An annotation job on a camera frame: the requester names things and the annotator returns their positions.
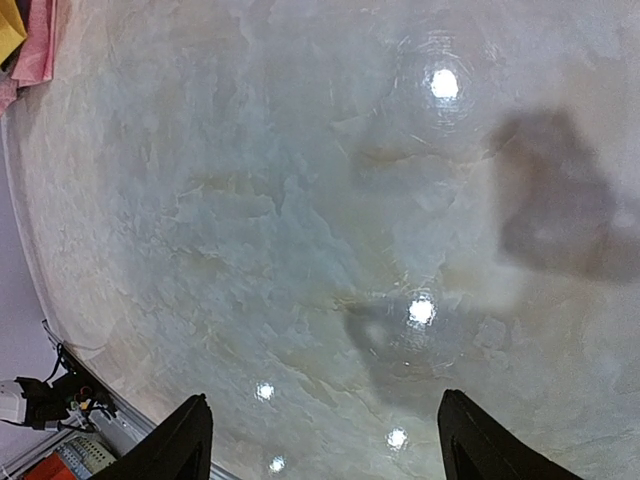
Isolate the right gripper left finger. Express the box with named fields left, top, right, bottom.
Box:
left=104, top=394, right=213, bottom=480

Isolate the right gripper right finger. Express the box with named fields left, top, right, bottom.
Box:
left=437, top=389, right=579, bottom=480

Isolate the yellow garment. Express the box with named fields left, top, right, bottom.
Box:
left=0, top=0, right=27, bottom=62

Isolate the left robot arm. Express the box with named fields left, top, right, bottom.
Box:
left=0, top=380, right=27, bottom=425

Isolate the folded pink garment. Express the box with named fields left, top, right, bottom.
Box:
left=1, top=0, right=58, bottom=114

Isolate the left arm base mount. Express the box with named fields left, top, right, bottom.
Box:
left=2, top=344, right=118, bottom=433

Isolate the aluminium front rail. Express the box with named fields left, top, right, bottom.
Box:
left=0, top=319, right=231, bottom=480

